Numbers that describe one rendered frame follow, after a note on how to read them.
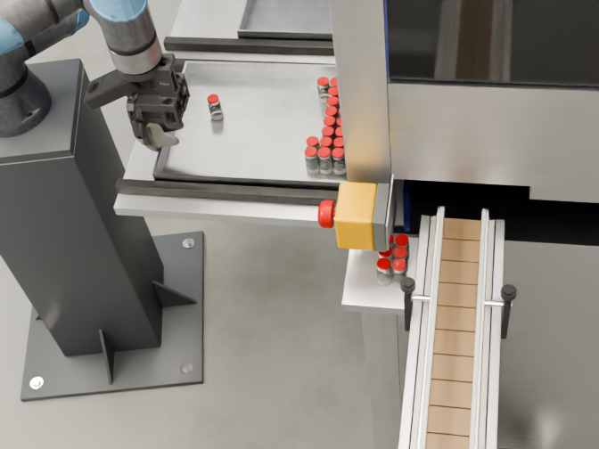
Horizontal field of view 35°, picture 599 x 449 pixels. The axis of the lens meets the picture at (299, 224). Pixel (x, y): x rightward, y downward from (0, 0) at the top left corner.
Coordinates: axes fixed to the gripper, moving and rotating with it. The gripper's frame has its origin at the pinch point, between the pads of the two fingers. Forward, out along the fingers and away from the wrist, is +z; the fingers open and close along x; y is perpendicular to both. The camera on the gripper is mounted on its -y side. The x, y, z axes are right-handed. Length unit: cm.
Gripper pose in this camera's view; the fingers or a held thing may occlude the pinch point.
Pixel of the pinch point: (154, 144)
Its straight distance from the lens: 162.3
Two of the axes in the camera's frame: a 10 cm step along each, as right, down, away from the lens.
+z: 1.0, 5.8, 8.1
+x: 1.5, -8.1, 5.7
